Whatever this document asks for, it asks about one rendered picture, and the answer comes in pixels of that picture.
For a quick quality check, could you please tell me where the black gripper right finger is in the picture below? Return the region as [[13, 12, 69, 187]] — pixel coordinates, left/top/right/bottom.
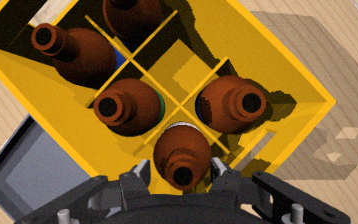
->
[[197, 157, 351, 224]]

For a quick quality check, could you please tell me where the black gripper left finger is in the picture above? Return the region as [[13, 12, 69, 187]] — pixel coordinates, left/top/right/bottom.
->
[[13, 159, 159, 224]]

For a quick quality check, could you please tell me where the grey square tray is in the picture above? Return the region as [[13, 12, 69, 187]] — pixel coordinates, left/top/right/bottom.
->
[[0, 113, 92, 222]]

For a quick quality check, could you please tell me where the brown bottle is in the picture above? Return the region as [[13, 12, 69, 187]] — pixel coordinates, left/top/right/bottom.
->
[[93, 78, 165, 137], [31, 23, 126, 90], [195, 75, 266, 134], [153, 121, 212, 191], [102, 0, 164, 54]]

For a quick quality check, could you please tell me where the yellow bottle crate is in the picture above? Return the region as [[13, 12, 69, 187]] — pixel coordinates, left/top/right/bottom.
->
[[0, 0, 336, 195]]

